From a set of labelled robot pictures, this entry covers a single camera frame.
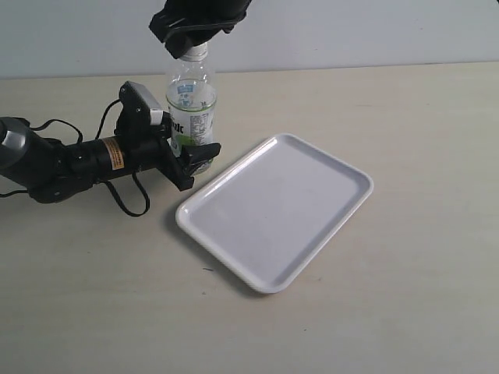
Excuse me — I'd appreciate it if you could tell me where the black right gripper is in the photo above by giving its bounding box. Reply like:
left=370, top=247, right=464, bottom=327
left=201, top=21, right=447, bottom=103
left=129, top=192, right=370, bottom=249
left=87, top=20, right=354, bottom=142
left=149, top=0, right=252, bottom=59

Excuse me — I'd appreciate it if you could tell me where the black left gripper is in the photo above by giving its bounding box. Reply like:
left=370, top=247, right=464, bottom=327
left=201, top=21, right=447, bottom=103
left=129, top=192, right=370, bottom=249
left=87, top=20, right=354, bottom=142
left=114, top=111, right=221, bottom=191

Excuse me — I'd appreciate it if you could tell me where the clear plastic drink bottle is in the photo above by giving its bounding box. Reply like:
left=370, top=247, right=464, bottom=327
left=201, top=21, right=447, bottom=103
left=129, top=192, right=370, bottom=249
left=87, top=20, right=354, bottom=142
left=165, top=49, right=218, bottom=157

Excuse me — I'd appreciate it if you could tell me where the white bottle cap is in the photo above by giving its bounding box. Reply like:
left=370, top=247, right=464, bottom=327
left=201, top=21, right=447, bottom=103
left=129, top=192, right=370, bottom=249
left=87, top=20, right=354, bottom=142
left=186, top=43, right=208, bottom=58

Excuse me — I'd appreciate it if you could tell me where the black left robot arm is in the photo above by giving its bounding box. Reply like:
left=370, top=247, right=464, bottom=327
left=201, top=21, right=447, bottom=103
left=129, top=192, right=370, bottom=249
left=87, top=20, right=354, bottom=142
left=1, top=112, right=221, bottom=203

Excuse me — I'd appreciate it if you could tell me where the white rectangular plastic tray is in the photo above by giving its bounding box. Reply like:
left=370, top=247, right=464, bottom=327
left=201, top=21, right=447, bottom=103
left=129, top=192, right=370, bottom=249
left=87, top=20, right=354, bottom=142
left=175, top=133, right=373, bottom=295

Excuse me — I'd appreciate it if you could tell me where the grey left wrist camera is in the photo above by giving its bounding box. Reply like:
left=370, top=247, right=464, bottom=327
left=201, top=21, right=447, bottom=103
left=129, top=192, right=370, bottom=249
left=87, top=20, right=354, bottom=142
left=119, top=80, right=164, bottom=129

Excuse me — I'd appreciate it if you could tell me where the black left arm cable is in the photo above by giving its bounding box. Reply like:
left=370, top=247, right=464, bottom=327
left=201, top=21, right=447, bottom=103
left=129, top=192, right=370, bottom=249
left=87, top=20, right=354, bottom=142
left=0, top=99, right=151, bottom=217

